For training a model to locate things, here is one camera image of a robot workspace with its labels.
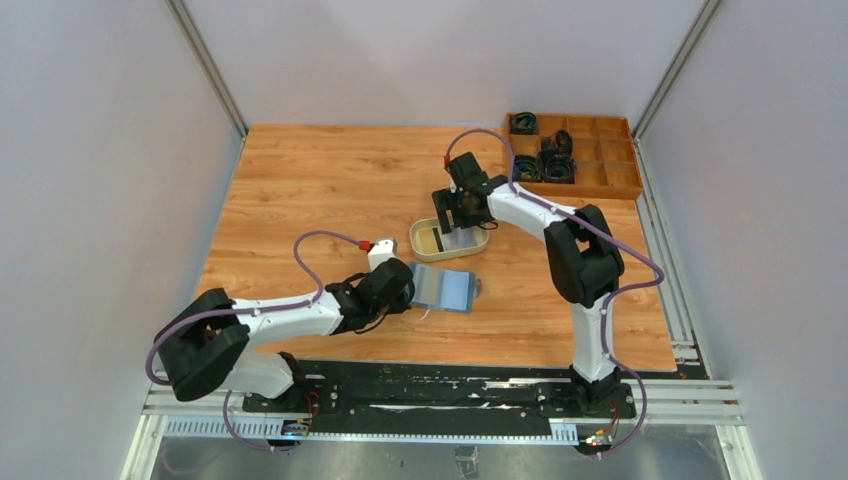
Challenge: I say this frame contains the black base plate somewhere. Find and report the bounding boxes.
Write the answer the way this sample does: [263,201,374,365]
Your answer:
[239,360,639,437]

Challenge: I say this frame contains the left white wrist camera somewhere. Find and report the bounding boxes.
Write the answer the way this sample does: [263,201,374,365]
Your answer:
[367,237,397,271]

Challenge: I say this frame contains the blue card holder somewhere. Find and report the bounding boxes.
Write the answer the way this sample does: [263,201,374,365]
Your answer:
[410,263,482,313]

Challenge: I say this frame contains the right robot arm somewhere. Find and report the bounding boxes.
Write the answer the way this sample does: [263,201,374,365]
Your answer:
[432,153,624,412]

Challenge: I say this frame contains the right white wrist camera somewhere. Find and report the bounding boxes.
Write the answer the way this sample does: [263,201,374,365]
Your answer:
[445,152,489,191]

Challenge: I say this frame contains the rolled dark belt centre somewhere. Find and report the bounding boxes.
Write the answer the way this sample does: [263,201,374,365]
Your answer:
[541,129,574,155]

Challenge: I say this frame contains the wooden compartment box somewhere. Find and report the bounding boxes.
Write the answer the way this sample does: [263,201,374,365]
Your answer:
[503,112,643,200]

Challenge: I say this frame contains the rolled dark belt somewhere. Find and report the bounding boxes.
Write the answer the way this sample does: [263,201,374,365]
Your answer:
[509,111,538,135]
[541,129,574,155]

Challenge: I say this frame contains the cream oval tray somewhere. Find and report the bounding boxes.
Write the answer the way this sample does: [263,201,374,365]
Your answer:
[409,218,490,263]

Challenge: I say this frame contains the rolled blue belt lower left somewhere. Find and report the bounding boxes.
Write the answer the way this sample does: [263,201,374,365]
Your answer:
[512,154,542,183]

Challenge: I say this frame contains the aluminium rail frame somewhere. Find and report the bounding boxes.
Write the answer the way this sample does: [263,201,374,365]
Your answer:
[143,380,744,446]

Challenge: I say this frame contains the gold card with black stripe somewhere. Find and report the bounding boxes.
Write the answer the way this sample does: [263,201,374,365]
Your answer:
[418,227,444,256]

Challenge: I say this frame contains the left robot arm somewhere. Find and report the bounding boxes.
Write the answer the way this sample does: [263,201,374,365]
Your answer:
[151,258,415,402]

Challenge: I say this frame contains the rolled dark belt top left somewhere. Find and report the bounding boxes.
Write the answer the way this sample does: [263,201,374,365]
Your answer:
[509,111,538,135]

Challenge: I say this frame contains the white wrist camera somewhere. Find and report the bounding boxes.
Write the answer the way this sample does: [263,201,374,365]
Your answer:
[367,237,397,271]
[445,152,489,191]

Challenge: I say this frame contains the rolled black belt lower centre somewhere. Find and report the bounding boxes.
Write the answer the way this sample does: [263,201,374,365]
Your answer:
[537,151,577,184]

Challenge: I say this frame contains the white printed card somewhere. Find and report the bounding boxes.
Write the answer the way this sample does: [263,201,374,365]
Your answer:
[441,228,478,252]

